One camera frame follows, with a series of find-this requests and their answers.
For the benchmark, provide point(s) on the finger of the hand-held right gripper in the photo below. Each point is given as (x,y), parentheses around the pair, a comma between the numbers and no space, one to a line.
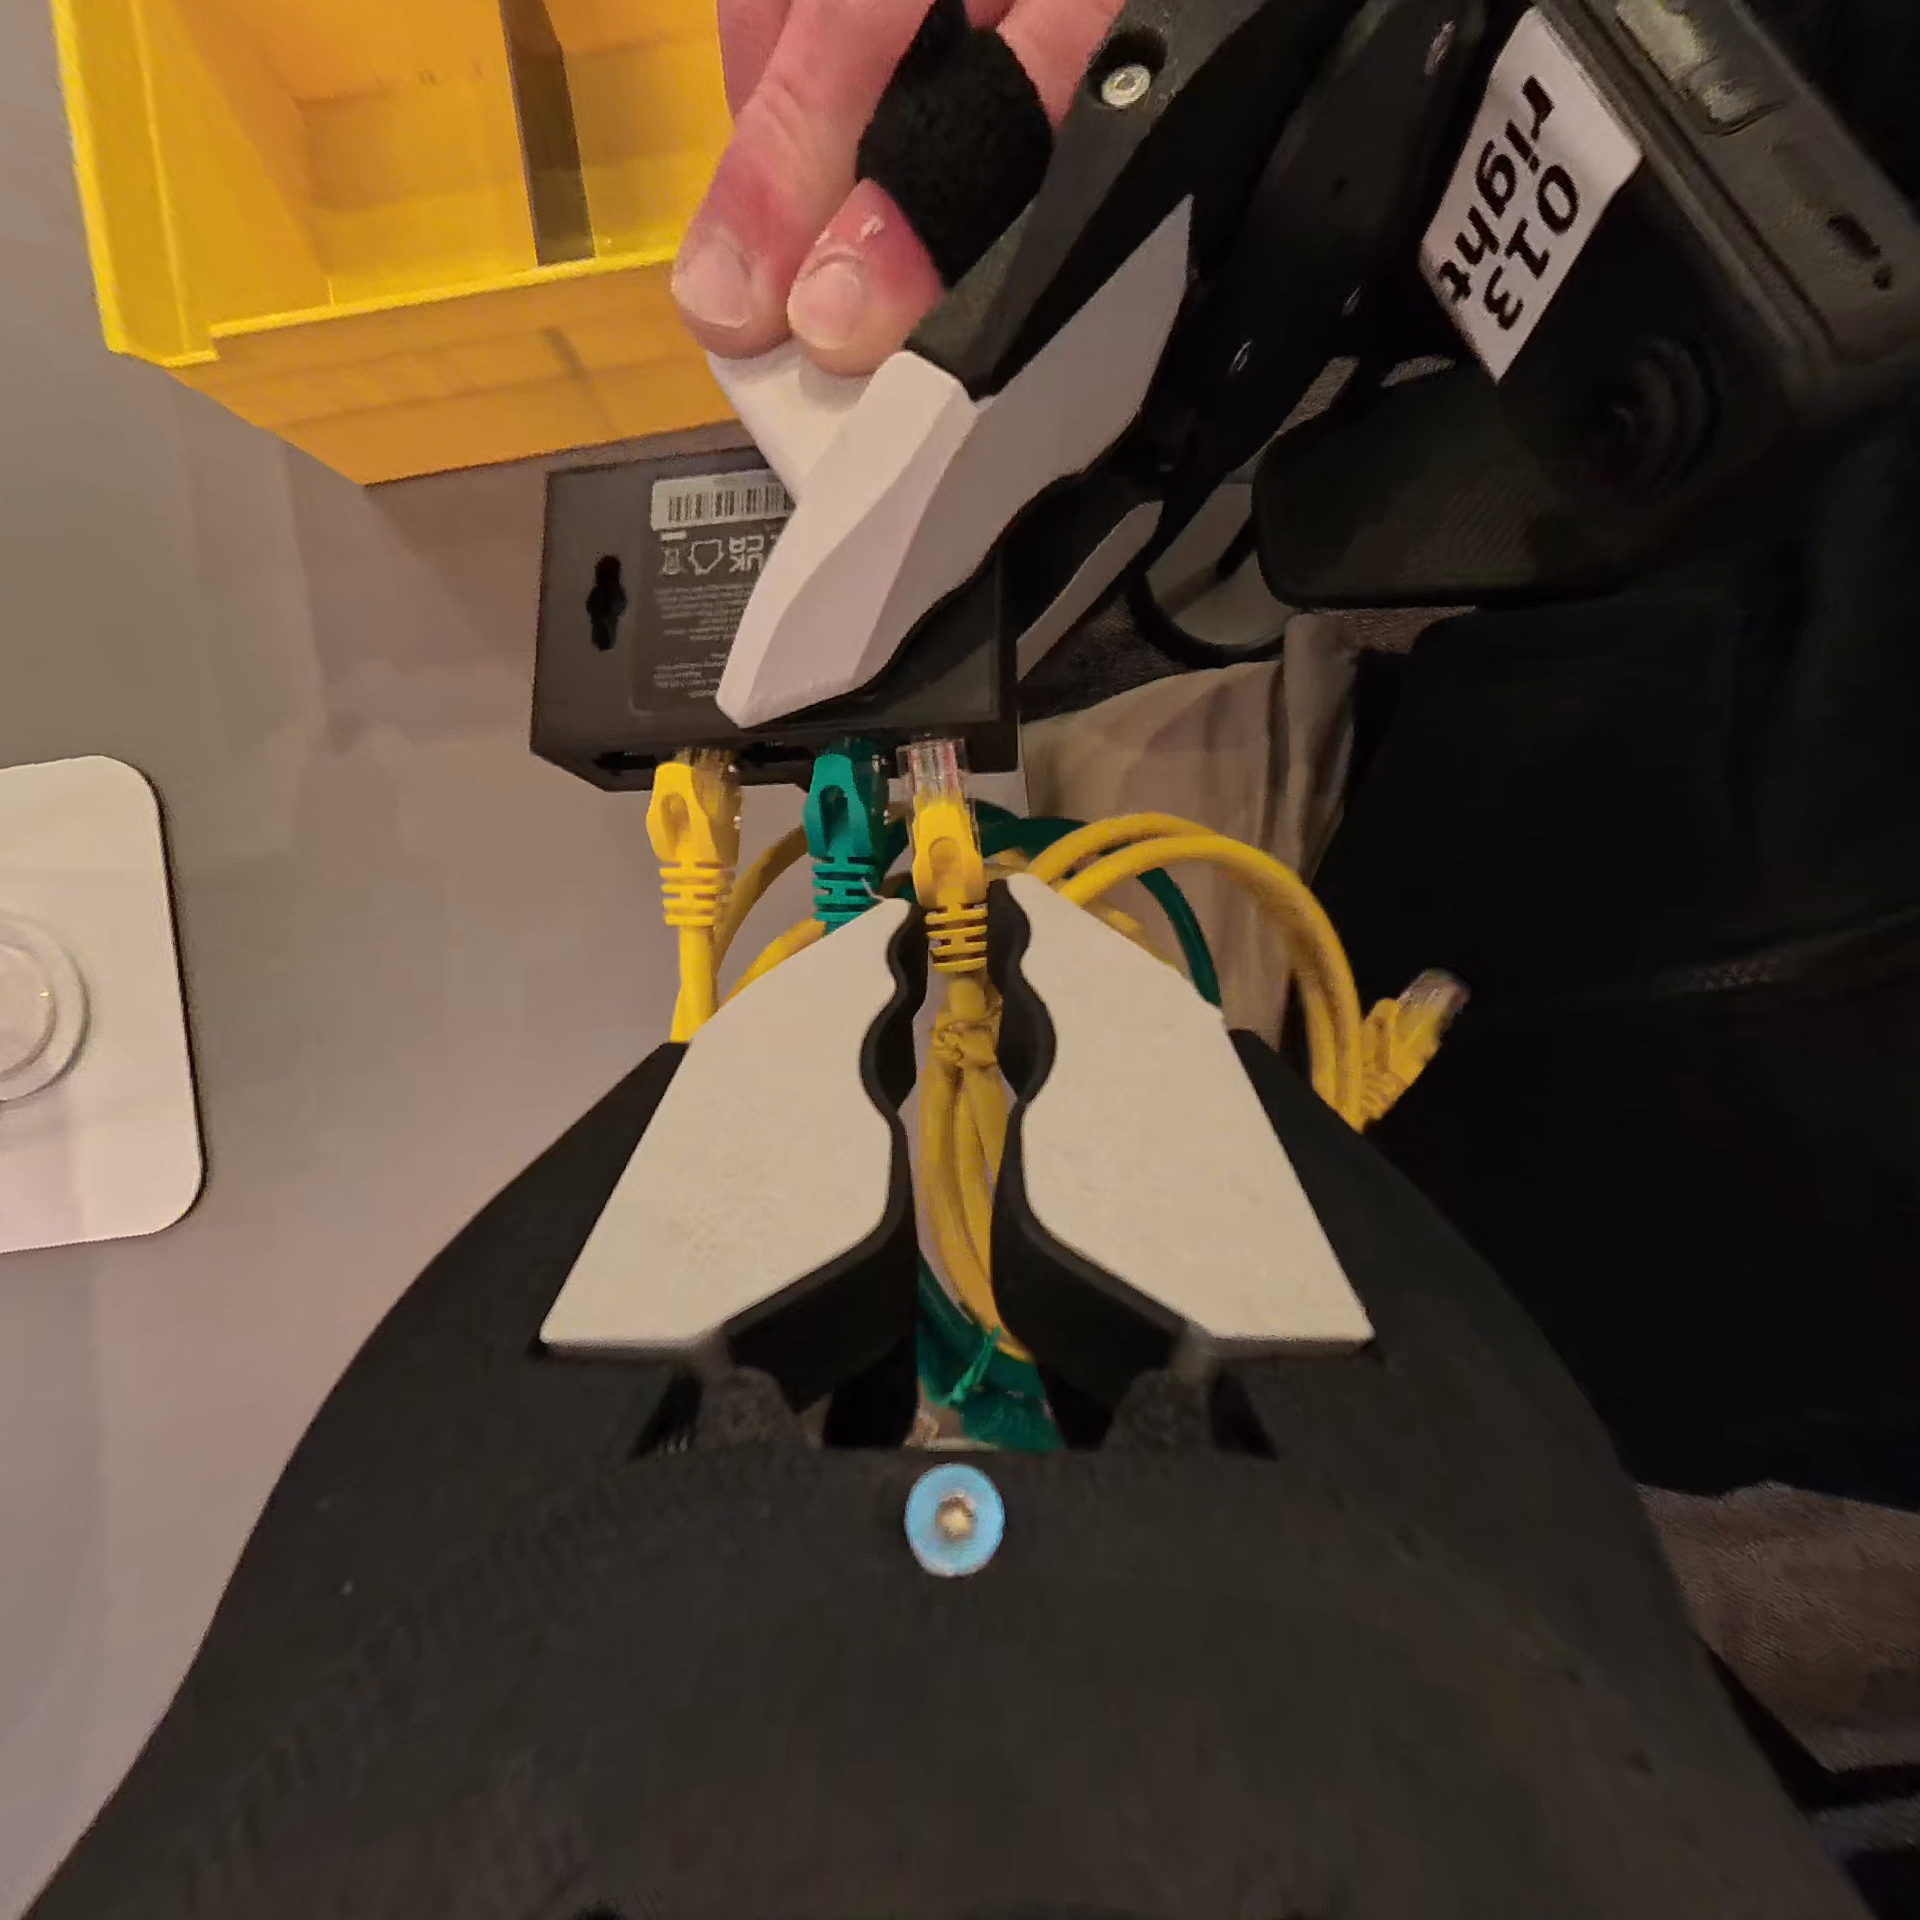
(869,523)
(1109,579)

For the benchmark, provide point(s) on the person's beige trousers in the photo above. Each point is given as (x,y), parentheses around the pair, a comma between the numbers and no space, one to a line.
(1185,749)

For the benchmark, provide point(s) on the person's right hand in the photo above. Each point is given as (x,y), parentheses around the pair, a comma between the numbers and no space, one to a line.
(764,180)

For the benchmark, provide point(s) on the person's black top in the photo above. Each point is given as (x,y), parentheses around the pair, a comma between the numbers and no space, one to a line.
(1622,975)

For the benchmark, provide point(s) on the clear round dish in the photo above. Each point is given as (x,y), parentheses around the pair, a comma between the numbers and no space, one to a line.
(30,1003)

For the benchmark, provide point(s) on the white square pad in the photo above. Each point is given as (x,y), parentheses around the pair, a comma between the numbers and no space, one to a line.
(120,1140)

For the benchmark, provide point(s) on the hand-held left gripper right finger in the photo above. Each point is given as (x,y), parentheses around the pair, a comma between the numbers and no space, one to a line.
(1185,1185)

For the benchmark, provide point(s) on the yellow plastic bin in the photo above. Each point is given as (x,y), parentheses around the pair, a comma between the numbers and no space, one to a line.
(375,225)

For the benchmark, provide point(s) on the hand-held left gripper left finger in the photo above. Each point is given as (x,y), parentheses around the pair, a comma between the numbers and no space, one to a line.
(734,1170)

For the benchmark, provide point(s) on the black network switch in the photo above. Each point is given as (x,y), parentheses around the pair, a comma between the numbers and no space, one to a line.
(645,660)

